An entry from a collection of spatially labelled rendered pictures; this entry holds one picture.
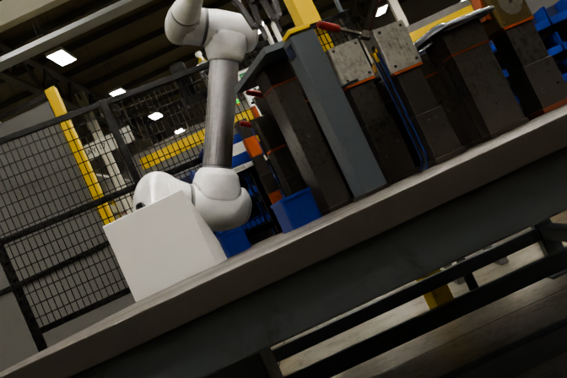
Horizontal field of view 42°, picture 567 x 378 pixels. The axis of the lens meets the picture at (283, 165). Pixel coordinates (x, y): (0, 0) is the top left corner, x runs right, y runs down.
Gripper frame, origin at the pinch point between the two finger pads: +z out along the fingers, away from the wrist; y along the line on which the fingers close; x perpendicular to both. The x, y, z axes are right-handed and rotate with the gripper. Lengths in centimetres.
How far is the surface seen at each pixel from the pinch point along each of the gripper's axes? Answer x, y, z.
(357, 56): 2.0, 19.5, 14.0
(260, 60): -1.6, -6.5, 5.0
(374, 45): -22.0, 16.9, 17.1
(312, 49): -16.7, 3.8, 11.0
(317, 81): -17.1, 1.3, 19.0
